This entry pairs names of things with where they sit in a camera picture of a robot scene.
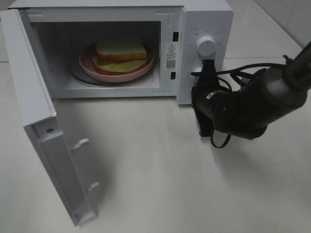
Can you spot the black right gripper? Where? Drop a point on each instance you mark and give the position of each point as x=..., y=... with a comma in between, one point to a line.
x=203, y=104

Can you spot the white timer knob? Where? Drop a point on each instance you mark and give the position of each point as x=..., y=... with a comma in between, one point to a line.
x=196, y=71

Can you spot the sandwich with lettuce and tomato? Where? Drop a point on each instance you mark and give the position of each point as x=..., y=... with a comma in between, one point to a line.
x=119, y=50

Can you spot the pink round plate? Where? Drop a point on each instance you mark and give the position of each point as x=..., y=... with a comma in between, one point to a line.
x=115, y=72

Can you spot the white microwave door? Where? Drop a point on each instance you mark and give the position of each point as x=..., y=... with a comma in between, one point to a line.
x=61, y=160

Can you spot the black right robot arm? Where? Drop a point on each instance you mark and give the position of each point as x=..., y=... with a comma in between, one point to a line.
x=268, y=91

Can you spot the white upper power knob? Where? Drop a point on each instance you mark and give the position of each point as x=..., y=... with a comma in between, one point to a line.
x=206, y=45

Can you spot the white microwave oven body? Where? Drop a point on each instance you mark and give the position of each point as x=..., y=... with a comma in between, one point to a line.
x=61, y=84

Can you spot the glass microwave turntable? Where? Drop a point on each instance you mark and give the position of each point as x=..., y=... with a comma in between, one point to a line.
x=77, y=73

